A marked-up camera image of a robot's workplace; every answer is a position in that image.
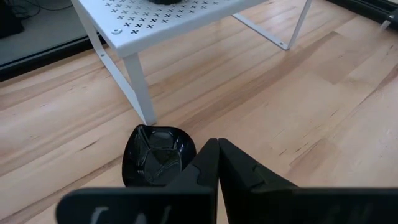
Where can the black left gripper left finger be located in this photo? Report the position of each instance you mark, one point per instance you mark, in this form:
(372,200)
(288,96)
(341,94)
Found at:
(140,205)

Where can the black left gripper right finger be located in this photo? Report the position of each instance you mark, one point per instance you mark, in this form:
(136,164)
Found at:
(311,208)

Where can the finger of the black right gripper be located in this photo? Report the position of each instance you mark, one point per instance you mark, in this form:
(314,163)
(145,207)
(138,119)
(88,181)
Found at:
(392,16)

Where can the black wavy mini plate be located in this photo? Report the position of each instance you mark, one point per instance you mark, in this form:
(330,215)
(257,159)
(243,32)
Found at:
(155,155)

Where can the black teardrop mini plate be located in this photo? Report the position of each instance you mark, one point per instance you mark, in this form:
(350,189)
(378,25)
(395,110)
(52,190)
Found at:
(164,2)

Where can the white perforated shelf riser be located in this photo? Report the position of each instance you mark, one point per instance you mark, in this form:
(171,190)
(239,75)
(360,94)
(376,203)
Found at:
(140,31)

